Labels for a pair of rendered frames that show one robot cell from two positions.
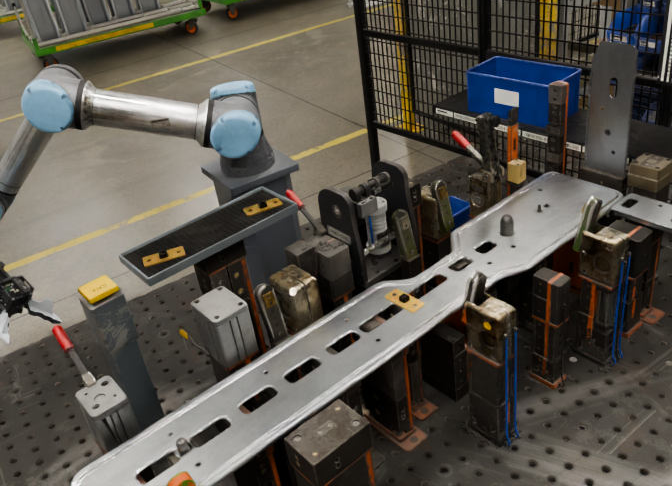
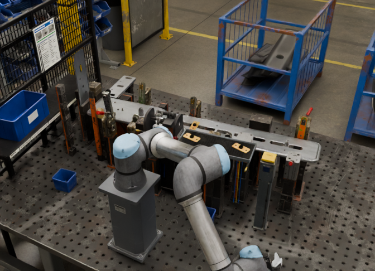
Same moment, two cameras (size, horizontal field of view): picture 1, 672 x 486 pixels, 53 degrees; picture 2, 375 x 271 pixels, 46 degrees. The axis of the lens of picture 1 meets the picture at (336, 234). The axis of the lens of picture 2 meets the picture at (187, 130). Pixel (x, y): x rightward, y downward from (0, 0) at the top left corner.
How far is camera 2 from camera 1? 2.90 m
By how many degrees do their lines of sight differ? 95
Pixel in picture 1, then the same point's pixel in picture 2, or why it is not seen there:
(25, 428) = not seen: outside the picture
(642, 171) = (98, 87)
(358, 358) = (227, 126)
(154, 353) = not seen: hidden behind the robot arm
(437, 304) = (192, 119)
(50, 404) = not seen: outside the picture
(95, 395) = (294, 157)
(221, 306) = (245, 136)
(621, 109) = (84, 73)
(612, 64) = (78, 60)
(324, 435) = (263, 117)
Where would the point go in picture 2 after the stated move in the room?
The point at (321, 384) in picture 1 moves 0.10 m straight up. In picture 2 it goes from (243, 130) to (244, 115)
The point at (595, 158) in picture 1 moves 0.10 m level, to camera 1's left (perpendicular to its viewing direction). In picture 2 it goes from (82, 99) to (89, 106)
